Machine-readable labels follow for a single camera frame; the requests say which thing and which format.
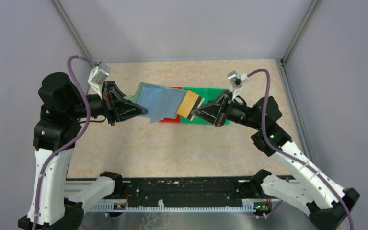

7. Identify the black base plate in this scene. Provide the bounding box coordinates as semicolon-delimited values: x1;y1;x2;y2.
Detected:
107;176;274;211

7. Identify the white toothed cable duct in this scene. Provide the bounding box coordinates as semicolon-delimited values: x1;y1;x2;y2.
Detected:
88;200;256;213

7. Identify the right green plastic bin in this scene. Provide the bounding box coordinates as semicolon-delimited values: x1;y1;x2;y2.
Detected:
204;88;231;125

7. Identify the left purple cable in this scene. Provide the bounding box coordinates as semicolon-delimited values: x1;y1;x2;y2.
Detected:
31;55;101;230

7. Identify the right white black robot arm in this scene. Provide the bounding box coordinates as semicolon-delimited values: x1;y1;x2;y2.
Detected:
191;90;360;230

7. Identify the aluminium frame rail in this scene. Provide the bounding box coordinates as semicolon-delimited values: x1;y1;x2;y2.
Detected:
46;179;299;204

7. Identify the gold credit card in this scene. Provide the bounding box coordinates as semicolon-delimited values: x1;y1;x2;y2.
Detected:
177;91;204;121

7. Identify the corner aluminium post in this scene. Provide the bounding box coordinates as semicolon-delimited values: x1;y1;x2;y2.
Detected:
281;0;322;66
50;0;92;59

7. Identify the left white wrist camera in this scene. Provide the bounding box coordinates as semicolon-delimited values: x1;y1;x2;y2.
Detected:
88;62;111;98

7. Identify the green plastic bin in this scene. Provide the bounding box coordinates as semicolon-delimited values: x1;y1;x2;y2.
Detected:
180;87;207;124
204;88;231;125

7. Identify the middle green plastic bin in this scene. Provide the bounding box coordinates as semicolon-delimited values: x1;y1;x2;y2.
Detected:
180;87;207;124

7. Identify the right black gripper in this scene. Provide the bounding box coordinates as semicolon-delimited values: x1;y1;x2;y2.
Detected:
191;89;262;130

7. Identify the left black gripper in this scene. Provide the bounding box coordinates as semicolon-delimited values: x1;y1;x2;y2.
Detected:
67;80;148;126

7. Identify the left corner aluminium post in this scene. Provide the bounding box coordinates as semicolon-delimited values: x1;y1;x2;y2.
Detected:
50;0;92;59

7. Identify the red plastic bin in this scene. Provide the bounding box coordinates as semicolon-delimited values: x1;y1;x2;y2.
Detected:
160;87;186;122

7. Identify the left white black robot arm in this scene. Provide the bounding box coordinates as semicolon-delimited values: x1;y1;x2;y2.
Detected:
18;72;147;230

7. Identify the right side aluminium rail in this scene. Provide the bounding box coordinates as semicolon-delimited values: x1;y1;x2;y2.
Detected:
276;59;316;163

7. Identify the grey-green card holder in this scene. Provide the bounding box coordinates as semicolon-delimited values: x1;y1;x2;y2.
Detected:
130;82;187;123

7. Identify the right corner aluminium post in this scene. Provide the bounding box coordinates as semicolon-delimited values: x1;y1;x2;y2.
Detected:
281;0;322;66

